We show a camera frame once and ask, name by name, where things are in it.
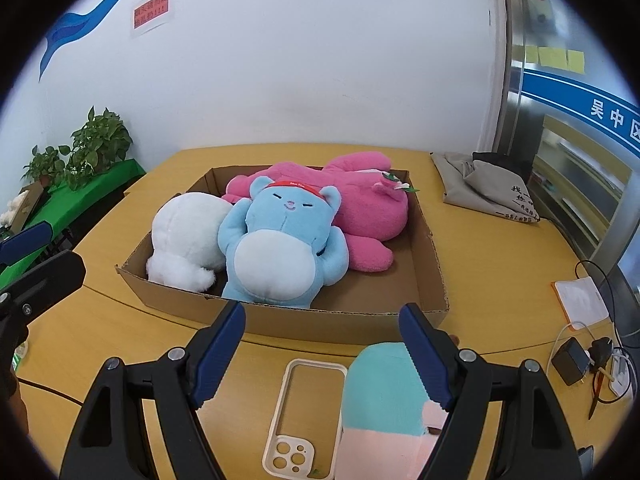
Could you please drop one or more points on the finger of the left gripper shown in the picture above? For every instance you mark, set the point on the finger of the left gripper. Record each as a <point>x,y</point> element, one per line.
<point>20,245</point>
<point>41,288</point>

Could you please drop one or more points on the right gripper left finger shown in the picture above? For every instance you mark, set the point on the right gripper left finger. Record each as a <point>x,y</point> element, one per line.
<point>110,440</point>

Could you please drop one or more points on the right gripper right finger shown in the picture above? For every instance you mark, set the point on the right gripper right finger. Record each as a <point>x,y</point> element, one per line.
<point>533,438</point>

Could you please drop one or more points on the teal pink plush toy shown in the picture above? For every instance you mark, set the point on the teal pink plush toy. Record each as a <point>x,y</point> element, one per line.
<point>390,424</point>

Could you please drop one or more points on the white panda plush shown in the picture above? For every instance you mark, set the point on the white panda plush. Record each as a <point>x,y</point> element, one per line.
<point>184,238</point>

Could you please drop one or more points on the cream phone case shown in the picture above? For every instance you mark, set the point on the cream phone case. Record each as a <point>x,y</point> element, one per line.
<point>306,425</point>

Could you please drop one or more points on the blue bear plush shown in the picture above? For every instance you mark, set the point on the blue bear plush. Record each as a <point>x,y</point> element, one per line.
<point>280,244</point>

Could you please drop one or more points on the green table cloth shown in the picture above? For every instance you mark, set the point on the green table cloth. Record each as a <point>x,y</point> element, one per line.
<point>73,213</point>

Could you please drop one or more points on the small potted plant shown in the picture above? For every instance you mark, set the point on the small potted plant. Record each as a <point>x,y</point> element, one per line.
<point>47,166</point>

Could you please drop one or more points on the black power adapter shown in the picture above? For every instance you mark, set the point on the black power adapter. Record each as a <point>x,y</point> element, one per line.
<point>571,361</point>

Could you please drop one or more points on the white power strip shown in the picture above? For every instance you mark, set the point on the white power strip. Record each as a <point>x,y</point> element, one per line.
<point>622,381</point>

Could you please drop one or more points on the green potted plant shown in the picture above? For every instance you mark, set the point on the green potted plant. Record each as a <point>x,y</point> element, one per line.
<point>96,146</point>

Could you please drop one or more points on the grey canvas tote bag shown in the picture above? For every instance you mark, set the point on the grey canvas tote bag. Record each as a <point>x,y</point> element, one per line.
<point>484,187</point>

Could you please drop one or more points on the pink plush bear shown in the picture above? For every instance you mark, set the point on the pink plush bear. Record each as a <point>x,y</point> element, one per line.
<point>374,207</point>

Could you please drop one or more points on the yellow sticky notes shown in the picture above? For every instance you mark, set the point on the yellow sticky notes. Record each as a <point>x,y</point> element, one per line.
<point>560,59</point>

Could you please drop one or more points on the red wall notice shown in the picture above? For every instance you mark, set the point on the red wall notice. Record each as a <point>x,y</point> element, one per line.
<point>149,12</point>

